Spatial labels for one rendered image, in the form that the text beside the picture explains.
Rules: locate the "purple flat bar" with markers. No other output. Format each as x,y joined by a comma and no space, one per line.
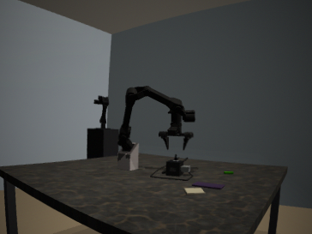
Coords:
208,185

